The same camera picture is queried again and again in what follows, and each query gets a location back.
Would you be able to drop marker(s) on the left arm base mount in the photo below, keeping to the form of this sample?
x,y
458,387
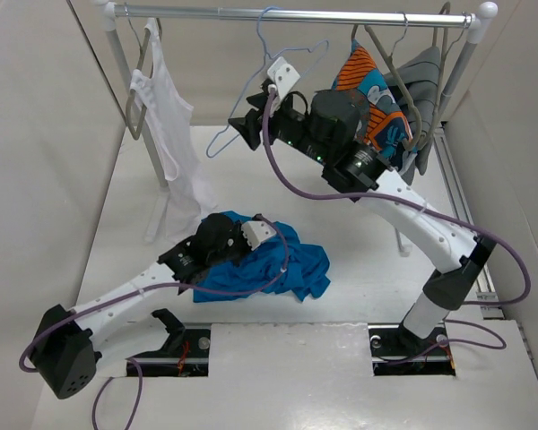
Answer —
x,y
183,353

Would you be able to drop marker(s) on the blue t shirt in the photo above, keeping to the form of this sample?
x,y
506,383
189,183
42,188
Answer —
x,y
278,266

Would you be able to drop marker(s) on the white tank top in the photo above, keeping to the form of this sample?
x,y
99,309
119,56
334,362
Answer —
x,y
191,194

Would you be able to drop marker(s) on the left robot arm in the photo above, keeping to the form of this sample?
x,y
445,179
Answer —
x,y
70,346

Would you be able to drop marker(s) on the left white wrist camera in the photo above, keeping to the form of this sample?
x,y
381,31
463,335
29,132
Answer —
x,y
256,232

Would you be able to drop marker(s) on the white clothes rack frame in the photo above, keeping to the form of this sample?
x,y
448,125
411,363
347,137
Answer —
x,y
474,25

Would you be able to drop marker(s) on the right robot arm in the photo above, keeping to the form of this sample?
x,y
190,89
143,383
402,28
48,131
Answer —
x,y
325,132

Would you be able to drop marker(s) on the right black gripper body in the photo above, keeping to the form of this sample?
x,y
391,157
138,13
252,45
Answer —
x,y
292,126

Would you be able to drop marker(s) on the grey hanger with patterned shirt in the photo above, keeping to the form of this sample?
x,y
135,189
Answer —
x,y
388,60

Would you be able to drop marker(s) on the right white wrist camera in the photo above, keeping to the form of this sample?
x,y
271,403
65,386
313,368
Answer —
x,y
283,75

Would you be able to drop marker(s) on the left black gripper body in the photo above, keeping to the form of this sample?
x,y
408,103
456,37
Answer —
x,y
236,247

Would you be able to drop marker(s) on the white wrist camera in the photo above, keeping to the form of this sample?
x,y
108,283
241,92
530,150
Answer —
x,y
256,232
283,75

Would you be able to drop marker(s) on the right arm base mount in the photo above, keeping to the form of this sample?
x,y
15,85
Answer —
x,y
394,354

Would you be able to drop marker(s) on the grey shirt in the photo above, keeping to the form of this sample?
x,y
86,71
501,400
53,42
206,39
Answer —
x,y
409,72

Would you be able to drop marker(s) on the aluminium rail on right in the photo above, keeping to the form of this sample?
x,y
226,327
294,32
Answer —
x,y
484,287

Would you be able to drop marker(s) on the colourful patterned shirt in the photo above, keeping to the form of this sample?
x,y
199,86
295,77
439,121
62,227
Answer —
x,y
383,124

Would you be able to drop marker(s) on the grey hanger with tank top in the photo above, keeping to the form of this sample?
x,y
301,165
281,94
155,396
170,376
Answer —
x,y
134,114

